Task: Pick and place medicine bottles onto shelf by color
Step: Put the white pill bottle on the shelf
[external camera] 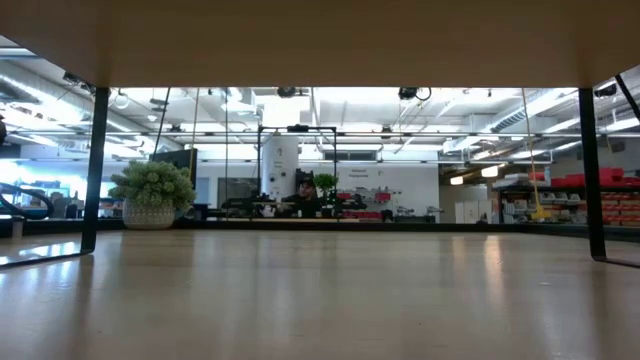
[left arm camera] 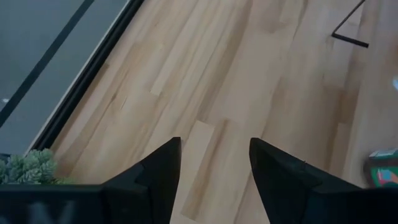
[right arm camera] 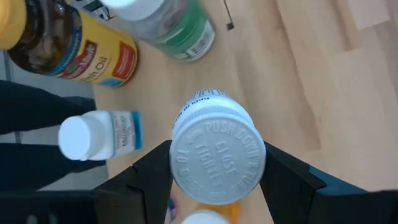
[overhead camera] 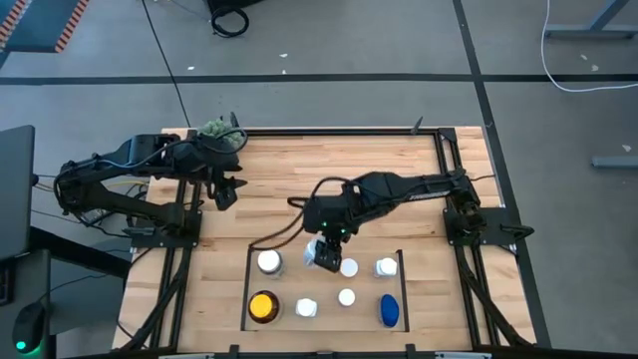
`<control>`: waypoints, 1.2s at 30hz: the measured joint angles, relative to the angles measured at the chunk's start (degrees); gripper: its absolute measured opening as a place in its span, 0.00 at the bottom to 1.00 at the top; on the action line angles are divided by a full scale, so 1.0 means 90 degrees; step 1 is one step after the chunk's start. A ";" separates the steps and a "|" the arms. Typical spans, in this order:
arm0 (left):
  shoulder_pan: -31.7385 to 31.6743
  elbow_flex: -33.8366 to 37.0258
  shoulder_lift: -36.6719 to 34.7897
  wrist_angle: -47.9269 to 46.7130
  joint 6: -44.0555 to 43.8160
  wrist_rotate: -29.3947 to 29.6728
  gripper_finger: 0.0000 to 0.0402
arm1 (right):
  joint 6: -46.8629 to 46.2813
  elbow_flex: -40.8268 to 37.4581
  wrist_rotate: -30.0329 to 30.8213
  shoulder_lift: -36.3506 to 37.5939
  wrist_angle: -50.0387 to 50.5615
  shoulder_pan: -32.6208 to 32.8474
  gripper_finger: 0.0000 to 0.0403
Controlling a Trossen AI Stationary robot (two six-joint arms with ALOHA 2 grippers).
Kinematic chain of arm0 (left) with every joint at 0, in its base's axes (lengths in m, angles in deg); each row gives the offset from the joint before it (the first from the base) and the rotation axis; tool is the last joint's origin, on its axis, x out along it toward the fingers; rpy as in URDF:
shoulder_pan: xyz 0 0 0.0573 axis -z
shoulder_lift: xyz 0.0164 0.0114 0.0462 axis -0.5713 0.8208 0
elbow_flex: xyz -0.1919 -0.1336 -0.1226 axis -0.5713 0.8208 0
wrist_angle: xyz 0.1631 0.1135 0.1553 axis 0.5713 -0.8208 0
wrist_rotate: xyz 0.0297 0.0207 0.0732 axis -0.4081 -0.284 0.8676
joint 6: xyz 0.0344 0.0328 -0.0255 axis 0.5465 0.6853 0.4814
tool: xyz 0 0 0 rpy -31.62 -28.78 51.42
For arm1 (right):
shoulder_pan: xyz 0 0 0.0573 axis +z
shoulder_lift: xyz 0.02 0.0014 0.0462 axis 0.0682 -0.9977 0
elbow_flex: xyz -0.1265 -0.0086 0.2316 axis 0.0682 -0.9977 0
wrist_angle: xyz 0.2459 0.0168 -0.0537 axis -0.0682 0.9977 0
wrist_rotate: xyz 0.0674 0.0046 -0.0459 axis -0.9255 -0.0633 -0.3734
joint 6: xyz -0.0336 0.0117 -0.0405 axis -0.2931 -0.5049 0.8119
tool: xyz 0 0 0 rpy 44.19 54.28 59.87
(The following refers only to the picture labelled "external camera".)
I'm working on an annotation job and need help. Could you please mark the wooden shelf with black legs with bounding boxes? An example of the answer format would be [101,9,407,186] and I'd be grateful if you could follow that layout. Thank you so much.
[0,0,640,270]

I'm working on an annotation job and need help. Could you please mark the small green background plant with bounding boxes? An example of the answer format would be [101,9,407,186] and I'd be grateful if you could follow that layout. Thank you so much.
[313,172,339,209]

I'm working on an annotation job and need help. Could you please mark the person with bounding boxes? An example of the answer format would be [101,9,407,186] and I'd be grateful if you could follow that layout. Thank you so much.
[282,177,324,220]

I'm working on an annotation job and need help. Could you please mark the white cylindrical tank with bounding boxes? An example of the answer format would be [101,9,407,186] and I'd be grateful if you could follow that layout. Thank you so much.
[260,134,300,201]

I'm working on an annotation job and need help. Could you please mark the red bin rack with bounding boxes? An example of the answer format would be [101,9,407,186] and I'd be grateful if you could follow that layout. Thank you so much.
[337,189,396,221]

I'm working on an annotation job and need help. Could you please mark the dark background monitor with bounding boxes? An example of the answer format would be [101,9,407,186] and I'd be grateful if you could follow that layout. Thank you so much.
[149,148,199,179]

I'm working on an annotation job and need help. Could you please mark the white cabinets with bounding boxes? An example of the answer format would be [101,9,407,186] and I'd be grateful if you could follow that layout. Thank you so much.
[453,199,494,225]

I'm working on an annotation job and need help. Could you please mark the green plant in white pot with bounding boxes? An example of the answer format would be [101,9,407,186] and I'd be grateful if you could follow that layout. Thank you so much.
[108,159,197,231]

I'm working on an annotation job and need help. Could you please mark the yellow mop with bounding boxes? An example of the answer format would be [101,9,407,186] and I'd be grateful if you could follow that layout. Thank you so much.
[519,88,554,222]

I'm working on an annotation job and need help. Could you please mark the shelving with red bins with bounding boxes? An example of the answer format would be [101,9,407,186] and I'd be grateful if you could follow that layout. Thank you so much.
[492,167,640,227]

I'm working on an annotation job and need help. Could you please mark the black aluminium table frame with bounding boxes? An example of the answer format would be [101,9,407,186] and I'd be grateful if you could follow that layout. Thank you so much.
[0,218,640,244]

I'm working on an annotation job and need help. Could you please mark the black looped cable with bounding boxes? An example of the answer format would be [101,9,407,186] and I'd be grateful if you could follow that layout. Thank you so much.
[0,180,56,221]

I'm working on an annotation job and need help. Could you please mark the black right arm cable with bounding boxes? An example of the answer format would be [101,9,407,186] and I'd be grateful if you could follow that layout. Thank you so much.
[613,73,640,121]

